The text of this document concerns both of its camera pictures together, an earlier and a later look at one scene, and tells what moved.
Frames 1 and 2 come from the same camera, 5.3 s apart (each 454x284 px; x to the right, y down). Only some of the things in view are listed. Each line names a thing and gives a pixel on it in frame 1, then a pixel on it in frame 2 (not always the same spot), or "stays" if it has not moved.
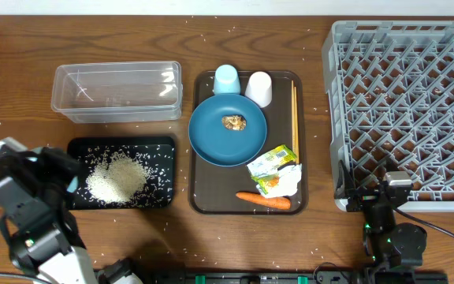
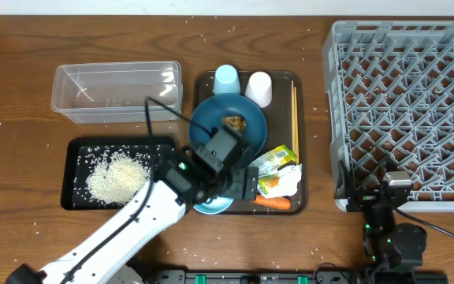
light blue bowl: (73, 184) to (218, 205)
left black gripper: (51, 158) to (243, 188)
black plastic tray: (124, 172) stays
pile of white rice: (118, 178) stays
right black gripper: (362, 197) stays
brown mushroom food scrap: (234, 122) stays
